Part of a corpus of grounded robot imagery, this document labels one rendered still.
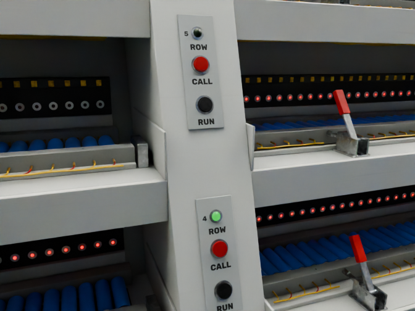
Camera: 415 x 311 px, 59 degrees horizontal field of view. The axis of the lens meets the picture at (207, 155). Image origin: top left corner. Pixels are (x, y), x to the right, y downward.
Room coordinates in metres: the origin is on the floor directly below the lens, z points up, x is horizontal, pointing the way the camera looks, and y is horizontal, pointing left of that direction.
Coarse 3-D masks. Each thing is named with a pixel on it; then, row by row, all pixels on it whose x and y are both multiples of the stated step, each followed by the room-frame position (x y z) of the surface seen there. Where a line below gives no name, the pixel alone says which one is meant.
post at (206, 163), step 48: (192, 0) 0.39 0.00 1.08; (144, 48) 0.43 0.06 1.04; (144, 96) 0.45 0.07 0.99; (240, 96) 0.40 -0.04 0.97; (192, 144) 0.38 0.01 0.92; (240, 144) 0.40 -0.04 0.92; (192, 192) 0.38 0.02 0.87; (240, 192) 0.40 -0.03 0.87; (144, 240) 0.55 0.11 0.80; (192, 240) 0.38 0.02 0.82; (240, 240) 0.40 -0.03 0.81; (192, 288) 0.38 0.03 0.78
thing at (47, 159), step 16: (112, 144) 0.42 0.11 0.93; (128, 144) 0.42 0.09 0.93; (0, 160) 0.37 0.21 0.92; (16, 160) 0.37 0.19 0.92; (32, 160) 0.38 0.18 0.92; (48, 160) 0.38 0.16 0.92; (64, 160) 0.39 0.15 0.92; (80, 160) 0.39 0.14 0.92; (96, 160) 0.40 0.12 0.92; (112, 160) 0.40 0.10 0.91; (128, 160) 0.41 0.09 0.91; (0, 176) 0.35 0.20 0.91
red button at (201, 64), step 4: (196, 60) 0.38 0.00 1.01; (200, 60) 0.38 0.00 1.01; (204, 60) 0.39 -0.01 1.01; (196, 64) 0.38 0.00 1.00; (200, 64) 0.38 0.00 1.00; (204, 64) 0.39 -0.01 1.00; (208, 64) 0.39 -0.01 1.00; (196, 68) 0.38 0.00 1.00; (200, 68) 0.38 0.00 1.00; (204, 68) 0.38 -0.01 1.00
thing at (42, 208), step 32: (0, 128) 0.48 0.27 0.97; (32, 128) 0.49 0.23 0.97; (160, 128) 0.38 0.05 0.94; (160, 160) 0.38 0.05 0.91; (0, 192) 0.34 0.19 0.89; (32, 192) 0.34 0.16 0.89; (64, 192) 0.34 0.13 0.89; (96, 192) 0.35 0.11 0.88; (128, 192) 0.36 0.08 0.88; (160, 192) 0.37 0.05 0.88; (0, 224) 0.33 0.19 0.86; (32, 224) 0.34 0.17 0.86; (64, 224) 0.35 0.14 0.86; (96, 224) 0.36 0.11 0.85; (128, 224) 0.37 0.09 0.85
